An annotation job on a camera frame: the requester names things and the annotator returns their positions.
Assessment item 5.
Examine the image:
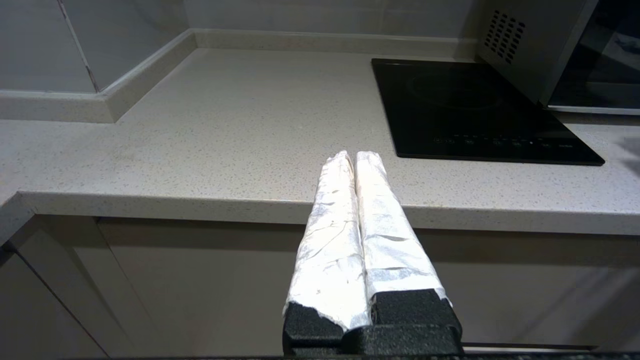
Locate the beige cabinet door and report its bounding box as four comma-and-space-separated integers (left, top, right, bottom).
415, 227, 640, 351
97, 216, 321, 358
0, 244, 107, 360

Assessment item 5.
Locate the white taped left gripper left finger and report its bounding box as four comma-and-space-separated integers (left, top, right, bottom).
281, 150, 373, 349

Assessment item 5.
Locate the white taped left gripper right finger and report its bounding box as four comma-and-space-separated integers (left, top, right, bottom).
354, 150, 463, 331

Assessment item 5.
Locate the silver microwave oven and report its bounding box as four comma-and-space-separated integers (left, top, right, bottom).
475, 0, 600, 107

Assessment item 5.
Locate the black induction cooktop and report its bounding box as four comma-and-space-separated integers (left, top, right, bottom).
371, 58, 606, 167

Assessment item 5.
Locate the narrow beige cabinet panel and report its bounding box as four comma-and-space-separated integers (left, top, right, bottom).
10, 215, 168, 360

